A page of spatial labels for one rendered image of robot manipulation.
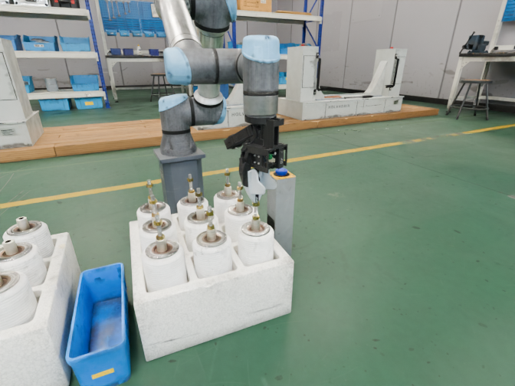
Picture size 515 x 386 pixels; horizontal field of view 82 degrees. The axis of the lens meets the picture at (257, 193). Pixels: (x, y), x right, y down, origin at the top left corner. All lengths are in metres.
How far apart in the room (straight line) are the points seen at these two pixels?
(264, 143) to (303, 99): 2.70
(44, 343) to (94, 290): 0.27
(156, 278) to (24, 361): 0.28
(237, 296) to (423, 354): 0.47
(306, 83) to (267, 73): 2.70
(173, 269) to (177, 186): 0.62
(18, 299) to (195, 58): 0.60
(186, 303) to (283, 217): 0.44
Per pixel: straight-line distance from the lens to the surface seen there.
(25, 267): 0.86
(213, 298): 0.76
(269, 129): 0.63
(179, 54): 0.69
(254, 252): 0.76
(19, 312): 0.79
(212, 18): 1.06
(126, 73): 9.03
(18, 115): 2.81
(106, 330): 0.95
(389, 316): 0.97
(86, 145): 2.66
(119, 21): 6.67
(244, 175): 0.68
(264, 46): 0.62
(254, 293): 0.79
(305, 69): 3.31
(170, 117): 1.24
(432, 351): 0.93
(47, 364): 0.82
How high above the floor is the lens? 0.65
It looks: 24 degrees down
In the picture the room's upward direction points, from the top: straight up
